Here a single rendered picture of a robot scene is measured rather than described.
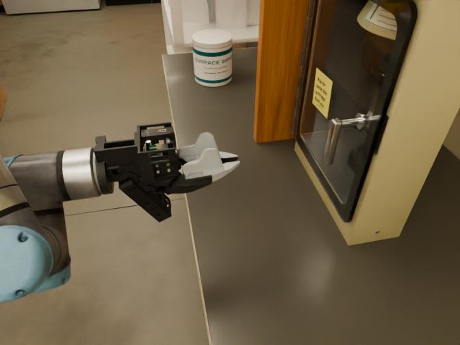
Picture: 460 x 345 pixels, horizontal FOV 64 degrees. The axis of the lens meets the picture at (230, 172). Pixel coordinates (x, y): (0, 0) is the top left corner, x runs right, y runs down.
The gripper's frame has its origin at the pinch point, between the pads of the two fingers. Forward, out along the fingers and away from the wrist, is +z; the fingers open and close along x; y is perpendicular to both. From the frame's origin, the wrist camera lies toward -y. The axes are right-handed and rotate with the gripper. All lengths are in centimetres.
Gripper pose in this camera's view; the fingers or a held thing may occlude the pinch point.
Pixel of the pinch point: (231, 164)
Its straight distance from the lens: 59.4
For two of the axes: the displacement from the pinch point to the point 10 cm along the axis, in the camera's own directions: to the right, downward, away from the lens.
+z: 9.8, -1.3, 1.6
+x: -2.1, -6.4, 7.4
